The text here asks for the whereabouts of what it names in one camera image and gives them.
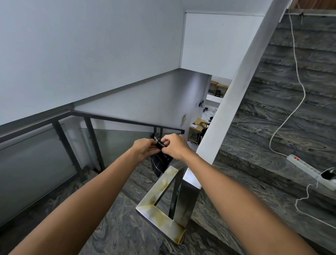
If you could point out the white power strip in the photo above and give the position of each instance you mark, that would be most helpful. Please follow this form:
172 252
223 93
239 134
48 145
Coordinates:
302 161

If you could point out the small wooden table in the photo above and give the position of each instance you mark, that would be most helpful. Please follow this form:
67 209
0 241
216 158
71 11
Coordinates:
195 128

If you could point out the white table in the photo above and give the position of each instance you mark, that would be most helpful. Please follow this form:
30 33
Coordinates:
212 99

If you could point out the dark plaid cloth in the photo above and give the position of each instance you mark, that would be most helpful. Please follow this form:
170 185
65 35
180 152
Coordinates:
160 164

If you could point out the dark metal stair railing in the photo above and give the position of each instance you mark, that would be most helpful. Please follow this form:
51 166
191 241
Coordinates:
118 120

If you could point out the person's right forearm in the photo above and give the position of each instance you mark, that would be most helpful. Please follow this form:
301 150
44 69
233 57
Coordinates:
249 210

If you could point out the person's left forearm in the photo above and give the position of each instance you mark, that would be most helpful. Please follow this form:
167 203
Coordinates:
78 210

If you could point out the steel stair handrail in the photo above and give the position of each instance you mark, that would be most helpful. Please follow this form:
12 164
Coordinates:
236 86

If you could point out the glass railing panel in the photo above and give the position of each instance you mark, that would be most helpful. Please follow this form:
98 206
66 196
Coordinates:
31 170
118 144

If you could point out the brown wooden door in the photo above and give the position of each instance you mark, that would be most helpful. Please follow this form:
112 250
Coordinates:
315 4

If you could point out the person's right hand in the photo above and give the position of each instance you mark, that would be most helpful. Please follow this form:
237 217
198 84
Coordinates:
178 147

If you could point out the dark railing post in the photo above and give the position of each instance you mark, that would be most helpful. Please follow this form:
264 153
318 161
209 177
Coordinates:
155 131
94 144
67 149

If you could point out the person's left hand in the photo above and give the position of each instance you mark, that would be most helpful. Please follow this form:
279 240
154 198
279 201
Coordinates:
144 149

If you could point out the black charger plug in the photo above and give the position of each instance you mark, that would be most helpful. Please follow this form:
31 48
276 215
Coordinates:
327 174

